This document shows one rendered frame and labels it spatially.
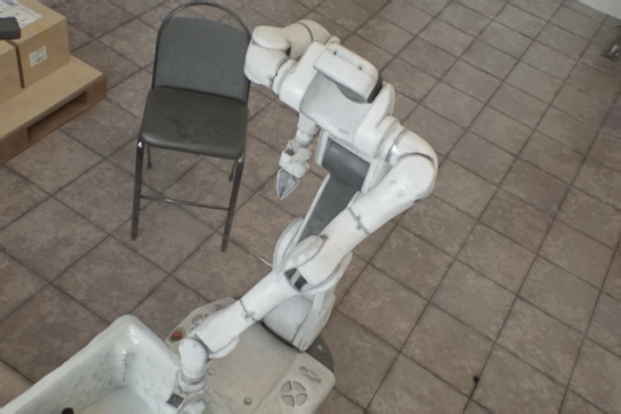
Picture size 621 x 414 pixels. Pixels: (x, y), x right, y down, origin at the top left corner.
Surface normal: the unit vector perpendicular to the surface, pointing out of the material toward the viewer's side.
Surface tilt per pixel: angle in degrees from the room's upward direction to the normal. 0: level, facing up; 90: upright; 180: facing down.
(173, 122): 0
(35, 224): 0
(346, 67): 47
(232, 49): 77
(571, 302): 0
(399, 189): 61
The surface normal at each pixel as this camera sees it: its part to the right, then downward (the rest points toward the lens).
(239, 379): 0.22, -0.65
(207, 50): 0.04, 0.58
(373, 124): -0.25, -0.04
